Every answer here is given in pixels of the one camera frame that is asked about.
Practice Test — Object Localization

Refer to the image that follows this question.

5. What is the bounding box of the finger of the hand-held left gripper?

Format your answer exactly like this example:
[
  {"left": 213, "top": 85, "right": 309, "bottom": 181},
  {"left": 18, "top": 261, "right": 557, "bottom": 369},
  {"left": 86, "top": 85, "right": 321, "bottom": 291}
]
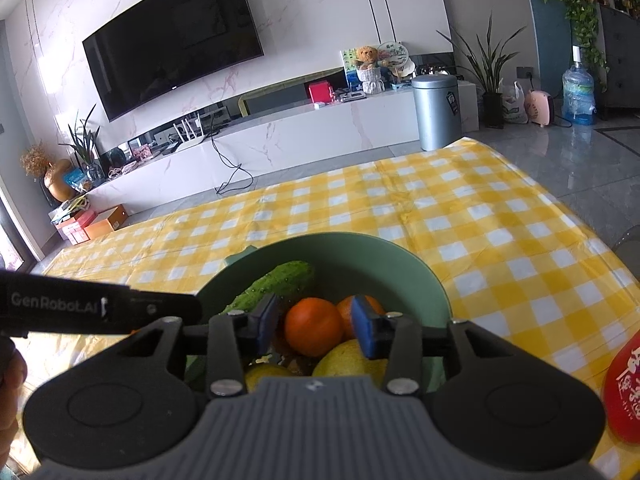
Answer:
[
  {"left": 130, "top": 287, "right": 203, "bottom": 334},
  {"left": 120, "top": 294, "right": 281, "bottom": 400}
]

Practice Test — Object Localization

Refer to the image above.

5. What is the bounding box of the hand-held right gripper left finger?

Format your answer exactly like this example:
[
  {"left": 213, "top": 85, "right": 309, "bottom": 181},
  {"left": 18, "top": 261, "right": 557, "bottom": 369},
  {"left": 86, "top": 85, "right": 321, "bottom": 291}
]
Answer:
[{"left": 120, "top": 294, "right": 281, "bottom": 400}]

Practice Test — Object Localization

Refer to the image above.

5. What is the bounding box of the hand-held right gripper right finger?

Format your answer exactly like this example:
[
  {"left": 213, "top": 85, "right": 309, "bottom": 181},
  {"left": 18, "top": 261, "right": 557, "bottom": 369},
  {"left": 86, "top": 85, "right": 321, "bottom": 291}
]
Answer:
[{"left": 351, "top": 295, "right": 506, "bottom": 398}]

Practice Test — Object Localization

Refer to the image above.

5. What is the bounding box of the orange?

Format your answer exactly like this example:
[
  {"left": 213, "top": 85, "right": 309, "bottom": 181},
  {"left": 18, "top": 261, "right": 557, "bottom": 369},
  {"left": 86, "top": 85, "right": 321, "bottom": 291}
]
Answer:
[
  {"left": 284, "top": 298, "right": 346, "bottom": 357},
  {"left": 336, "top": 295, "right": 387, "bottom": 341}
]

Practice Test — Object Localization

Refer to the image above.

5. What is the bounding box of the green cucumber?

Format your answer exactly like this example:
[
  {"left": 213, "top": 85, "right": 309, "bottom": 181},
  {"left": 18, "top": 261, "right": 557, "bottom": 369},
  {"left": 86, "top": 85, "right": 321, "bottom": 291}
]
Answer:
[{"left": 220, "top": 261, "right": 316, "bottom": 317}]

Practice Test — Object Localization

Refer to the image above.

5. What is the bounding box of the green colander bowl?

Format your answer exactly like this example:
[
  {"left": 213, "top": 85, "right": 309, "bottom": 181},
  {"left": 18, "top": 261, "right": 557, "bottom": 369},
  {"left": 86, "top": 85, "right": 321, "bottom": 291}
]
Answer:
[{"left": 196, "top": 232, "right": 451, "bottom": 396}]

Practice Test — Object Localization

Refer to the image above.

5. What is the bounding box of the person's left hand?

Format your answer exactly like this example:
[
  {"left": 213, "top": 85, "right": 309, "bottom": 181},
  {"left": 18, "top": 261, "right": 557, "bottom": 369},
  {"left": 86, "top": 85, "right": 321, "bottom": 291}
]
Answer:
[{"left": 0, "top": 346, "right": 29, "bottom": 411}]

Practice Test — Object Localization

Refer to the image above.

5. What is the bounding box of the yellow pear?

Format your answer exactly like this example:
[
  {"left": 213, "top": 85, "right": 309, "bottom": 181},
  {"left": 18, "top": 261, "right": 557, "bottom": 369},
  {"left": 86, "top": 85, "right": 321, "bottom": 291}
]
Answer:
[
  {"left": 312, "top": 339, "right": 392, "bottom": 378},
  {"left": 244, "top": 362, "right": 297, "bottom": 394}
]

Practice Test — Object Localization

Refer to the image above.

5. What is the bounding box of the orange cardboard box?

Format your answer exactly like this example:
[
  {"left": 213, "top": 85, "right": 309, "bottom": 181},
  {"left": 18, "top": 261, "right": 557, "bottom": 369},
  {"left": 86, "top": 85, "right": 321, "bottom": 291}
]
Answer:
[{"left": 52, "top": 204, "right": 132, "bottom": 246}]

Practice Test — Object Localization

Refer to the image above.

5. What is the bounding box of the golden vase with dried flowers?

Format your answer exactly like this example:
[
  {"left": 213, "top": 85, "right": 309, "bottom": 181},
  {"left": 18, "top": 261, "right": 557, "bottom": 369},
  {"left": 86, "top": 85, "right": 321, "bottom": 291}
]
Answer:
[{"left": 20, "top": 142, "right": 77, "bottom": 207}]

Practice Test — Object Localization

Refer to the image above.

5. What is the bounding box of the yellow checkered tablecloth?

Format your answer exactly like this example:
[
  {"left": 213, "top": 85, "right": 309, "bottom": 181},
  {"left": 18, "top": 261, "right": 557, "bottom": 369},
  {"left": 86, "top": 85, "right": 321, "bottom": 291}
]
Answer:
[{"left": 0, "top": 136, "right": 640, "bottom": 480}]

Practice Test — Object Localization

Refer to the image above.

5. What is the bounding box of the green plant in glass vase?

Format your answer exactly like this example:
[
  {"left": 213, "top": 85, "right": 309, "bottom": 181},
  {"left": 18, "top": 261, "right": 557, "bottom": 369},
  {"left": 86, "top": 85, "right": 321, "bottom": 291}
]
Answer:
[{"left": 59, "top": 105, "right": 107, "bottom": 185}]

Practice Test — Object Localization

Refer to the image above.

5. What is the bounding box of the white router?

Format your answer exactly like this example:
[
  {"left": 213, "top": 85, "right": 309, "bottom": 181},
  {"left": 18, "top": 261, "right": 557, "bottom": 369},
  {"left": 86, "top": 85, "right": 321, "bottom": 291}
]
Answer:
[{"left": 172, "top": 115, "right": 207, "bottom": 145}]

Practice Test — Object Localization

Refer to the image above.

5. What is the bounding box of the white marble television cabinet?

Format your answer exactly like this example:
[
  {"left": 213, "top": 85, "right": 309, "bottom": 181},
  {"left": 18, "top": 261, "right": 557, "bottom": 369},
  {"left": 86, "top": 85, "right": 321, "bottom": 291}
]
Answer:
[{"left": 87, "top": 67, "right": 481, "bottom": 207}]

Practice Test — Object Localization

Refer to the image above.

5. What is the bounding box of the silver trash can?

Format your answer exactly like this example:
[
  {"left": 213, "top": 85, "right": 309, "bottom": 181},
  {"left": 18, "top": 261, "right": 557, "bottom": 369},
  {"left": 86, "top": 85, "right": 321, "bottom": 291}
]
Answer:
[{"left": 411, "top": 74, "right": 462, "bottom": 152}]

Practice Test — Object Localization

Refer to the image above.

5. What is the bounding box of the potted long-leaf plant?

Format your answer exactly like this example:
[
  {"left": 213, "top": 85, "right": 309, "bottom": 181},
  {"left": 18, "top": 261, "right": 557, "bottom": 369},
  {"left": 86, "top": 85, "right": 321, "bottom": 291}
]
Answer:
[{"left": 437, "top": 15, "right": 527, "bottom": 130}]

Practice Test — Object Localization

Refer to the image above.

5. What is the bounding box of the small painting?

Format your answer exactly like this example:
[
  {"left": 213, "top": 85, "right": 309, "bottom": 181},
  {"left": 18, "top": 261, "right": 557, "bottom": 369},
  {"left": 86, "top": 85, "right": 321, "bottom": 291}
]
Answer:
[{"left": 341, "top": 49, "right": 362, "bottom": 92}]

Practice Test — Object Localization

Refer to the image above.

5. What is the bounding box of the red cup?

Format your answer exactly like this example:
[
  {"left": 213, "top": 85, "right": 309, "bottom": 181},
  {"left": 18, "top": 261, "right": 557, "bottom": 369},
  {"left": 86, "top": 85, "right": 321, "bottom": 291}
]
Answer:
[{"left": 601, "top": 332, "right": 640, "bottom": 444}]

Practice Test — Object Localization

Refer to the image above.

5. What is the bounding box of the teddy bear in white basket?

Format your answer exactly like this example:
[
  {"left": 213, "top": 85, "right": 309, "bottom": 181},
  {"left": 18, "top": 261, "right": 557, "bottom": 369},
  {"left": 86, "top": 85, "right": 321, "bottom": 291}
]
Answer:
[{"left": 355, "top": 46, "right": 384, "bottom": 95}]

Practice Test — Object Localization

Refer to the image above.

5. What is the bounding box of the white plastic bag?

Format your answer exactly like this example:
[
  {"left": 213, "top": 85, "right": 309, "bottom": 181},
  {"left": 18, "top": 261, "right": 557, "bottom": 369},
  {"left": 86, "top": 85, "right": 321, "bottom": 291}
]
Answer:
[{"left": 501, "top": 81, "right": 529, "bottom": 125}]

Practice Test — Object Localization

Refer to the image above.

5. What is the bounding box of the black television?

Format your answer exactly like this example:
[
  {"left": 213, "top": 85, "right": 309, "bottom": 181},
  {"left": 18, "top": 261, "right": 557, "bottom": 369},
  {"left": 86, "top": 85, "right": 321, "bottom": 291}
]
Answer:
[{"left": 82, "top": 0, "right": 265, "bottom": 122}]

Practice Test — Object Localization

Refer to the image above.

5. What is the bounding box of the round hand fan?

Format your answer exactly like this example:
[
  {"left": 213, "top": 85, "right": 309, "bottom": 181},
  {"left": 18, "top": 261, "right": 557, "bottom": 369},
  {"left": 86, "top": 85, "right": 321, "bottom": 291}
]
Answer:
[{"left": 377, "top": 42, "right": 416, "bottom": 79}]

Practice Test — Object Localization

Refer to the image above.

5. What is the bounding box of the pink heater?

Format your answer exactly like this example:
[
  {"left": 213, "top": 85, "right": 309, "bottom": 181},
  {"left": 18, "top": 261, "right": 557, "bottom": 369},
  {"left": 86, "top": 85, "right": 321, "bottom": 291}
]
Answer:
[{"left": 524, "top": 89, "right": 556, "bottom": 126}]

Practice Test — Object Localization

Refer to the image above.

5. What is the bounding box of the blue water jug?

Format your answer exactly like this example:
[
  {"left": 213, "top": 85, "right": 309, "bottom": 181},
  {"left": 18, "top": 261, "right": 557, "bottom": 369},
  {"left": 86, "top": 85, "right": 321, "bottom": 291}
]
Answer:
[{"left": 562, "top": 46, "right": 597, "bottom": 126}]

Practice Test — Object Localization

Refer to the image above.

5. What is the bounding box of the dark cabinet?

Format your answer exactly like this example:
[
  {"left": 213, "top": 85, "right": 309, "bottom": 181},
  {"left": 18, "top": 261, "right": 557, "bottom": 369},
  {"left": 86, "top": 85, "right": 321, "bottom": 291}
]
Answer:
[{"left": 597, "top": 2, "right": 640, "bottom": 121}]

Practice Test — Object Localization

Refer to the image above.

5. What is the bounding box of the hanging vine plant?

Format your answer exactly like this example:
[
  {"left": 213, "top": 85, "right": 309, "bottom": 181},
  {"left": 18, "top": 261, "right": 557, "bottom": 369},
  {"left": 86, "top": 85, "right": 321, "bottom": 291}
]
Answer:
[{"left": 537, "top": 0, "right": 610, "bottom": 92}]

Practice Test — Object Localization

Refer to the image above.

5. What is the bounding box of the black cable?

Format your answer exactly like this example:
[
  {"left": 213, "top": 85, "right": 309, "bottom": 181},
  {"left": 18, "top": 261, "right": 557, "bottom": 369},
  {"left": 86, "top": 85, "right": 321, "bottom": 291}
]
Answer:
[{"left": 211, "top": 135, "right": 254, "bottom": 196}]

